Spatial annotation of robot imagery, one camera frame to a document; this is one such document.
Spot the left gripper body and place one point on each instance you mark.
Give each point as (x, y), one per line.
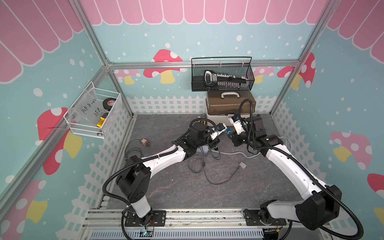
(204, 141)

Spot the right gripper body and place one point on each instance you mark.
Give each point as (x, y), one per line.
(243, 138)

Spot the silver mp3 player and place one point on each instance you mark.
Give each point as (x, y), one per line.
(242, 165)

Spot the brown grey plug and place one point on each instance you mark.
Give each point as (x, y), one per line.
(145, 142)

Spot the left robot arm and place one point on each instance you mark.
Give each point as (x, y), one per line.
(130, 184)

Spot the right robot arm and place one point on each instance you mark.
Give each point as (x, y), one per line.
(320, 203)

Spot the white toolbox brown lid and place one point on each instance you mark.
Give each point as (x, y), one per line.
(221, 105)

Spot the socket bit set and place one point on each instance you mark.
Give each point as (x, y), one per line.
(212, 79)

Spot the black electrical tape roll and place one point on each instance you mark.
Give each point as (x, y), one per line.
(109, 103)

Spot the yellow tool in bin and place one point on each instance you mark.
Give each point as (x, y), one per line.
(101, 122)

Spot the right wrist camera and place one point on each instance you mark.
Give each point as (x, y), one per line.
(236, 121)

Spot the black wire mesh basket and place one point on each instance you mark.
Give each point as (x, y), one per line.
(238, 66)

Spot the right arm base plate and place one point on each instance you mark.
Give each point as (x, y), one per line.
(261, 218)

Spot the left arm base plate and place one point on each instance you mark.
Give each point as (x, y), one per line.
(153, 218)

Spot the clear plastic wall bin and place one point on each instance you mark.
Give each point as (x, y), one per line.
(85, 113)

